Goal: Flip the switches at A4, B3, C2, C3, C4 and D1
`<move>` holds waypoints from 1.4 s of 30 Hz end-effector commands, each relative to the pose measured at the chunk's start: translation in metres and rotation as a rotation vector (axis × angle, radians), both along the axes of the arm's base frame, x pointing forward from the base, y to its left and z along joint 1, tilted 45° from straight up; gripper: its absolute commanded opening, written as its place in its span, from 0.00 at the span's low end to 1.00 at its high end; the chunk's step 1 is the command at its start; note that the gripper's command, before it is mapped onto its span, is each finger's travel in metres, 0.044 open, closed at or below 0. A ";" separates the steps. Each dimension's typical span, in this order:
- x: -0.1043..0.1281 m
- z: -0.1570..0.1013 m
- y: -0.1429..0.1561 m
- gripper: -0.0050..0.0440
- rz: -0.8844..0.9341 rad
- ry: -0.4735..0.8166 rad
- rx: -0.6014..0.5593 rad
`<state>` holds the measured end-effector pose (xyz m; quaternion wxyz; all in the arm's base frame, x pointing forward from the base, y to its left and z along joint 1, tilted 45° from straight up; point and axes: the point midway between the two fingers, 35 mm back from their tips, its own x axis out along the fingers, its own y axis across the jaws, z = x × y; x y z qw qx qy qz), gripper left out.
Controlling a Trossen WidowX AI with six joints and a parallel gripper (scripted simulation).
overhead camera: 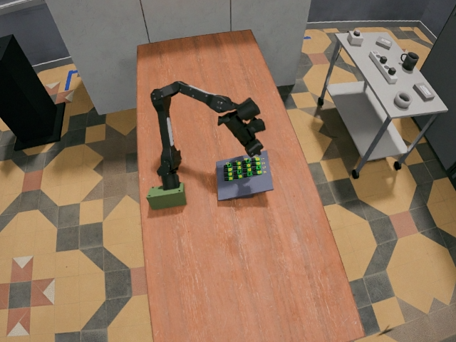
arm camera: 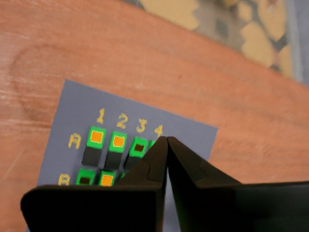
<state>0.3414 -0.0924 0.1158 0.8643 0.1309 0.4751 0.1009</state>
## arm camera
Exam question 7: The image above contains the grey switch panel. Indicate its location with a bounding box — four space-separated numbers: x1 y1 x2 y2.
37 77 220 186

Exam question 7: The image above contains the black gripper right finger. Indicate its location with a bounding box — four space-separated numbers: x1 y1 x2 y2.
167 136 309 232

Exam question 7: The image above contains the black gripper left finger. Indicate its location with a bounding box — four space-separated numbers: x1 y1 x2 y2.
20 136 168 232

